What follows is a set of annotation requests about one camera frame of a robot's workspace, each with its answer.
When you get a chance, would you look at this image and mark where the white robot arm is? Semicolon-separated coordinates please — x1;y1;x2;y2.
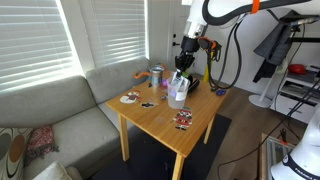
175;0;320;72

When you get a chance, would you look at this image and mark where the dark hanging jacket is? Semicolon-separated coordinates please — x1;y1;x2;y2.
253;24;292;83

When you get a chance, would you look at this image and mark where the purple small object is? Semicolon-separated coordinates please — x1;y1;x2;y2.
162;79;167;87

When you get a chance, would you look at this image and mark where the retro patterned cushion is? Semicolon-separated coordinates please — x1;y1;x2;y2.
0;128;32;180

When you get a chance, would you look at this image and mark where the black moustache sticker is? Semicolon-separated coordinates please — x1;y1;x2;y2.
140;102;155;108

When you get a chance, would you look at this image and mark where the white sachet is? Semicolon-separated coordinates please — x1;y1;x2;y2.
171;72;185;92

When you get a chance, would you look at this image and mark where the red patterned cushion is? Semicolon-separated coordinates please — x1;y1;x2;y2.
24;125;59;166

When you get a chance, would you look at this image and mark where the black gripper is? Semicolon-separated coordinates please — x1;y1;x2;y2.
175;36;200;72

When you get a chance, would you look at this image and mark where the black oval holder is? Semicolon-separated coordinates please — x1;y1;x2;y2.
188;75;200;93

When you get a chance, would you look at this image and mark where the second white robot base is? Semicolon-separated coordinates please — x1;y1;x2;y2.
271;105;320;180

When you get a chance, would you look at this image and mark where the red bowl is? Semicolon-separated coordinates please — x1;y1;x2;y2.
288;64;306;74

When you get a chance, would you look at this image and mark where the wooden side table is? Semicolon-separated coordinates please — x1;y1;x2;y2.
106;81;228;180

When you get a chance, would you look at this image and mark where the grey sofa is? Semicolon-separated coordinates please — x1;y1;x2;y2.
0;58;150;180

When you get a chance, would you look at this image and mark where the white shelf unit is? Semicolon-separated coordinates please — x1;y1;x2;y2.
271;67;320;123

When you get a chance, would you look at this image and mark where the dark rug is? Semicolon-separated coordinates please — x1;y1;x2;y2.
91;114;232;180

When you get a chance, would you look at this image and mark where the blue toy car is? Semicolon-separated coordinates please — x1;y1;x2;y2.
216;89;226;96

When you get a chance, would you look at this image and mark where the clear plastic cup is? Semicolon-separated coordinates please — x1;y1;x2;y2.
167;77;190;109

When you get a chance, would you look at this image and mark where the metal tumbler cup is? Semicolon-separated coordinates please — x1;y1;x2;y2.
149;65;164;87

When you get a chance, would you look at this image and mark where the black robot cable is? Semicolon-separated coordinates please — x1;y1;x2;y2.
206;19;244;93

